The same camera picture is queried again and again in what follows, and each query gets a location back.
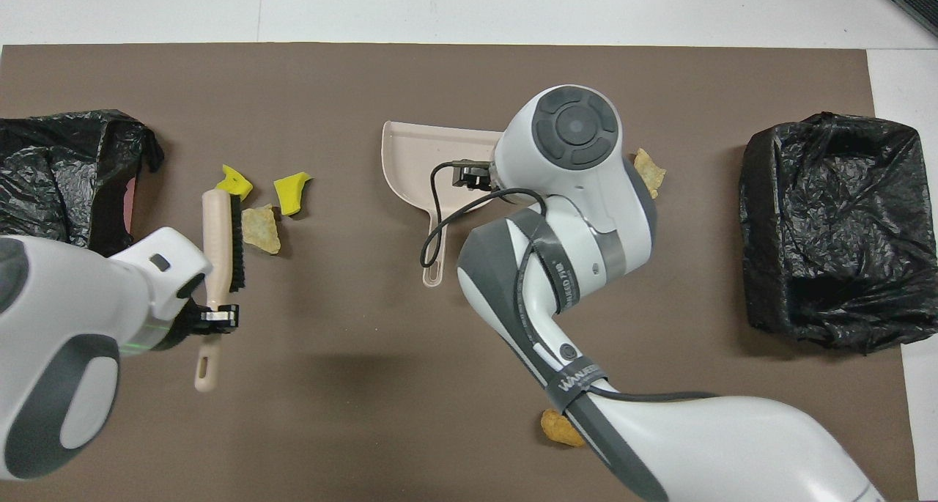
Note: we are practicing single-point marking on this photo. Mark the small yellow sponge piece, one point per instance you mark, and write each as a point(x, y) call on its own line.
point(291, 193)

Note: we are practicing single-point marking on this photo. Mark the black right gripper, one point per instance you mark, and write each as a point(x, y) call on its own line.
point(473, 176)

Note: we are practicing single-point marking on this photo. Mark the beige plastic dustpan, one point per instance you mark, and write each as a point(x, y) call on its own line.
point(410, 157)

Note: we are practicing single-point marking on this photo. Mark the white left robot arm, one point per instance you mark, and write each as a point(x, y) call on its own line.
point(73, 304)

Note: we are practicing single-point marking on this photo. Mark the large yellow sponge piece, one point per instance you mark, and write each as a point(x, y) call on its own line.
point(239, 184)

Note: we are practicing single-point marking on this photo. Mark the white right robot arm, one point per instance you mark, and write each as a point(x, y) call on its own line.
point(579, 216)

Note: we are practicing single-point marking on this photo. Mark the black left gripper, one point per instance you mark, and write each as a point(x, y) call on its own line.
point(189, 315)

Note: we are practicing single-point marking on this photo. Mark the orange brown sponge lump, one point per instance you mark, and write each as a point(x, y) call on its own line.
point(553, 427)

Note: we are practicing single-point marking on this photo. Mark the beige angular foam chunk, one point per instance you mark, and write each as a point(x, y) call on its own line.
point(264, 231)

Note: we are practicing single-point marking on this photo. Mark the beige crumbly foam chunk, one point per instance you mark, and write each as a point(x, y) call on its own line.
point(653, 172)

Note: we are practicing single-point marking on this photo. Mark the black bag lined trash bin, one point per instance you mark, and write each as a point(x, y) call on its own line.
point(828, 231)

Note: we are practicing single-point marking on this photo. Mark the beige hand brush black bristles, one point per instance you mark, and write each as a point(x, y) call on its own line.
point(216, 231)

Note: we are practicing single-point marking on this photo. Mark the black bag lined pink bin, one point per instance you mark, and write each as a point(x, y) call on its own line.
point(58, 165)

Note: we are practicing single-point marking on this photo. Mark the brown table mat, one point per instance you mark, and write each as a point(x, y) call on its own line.
point(330, 91)

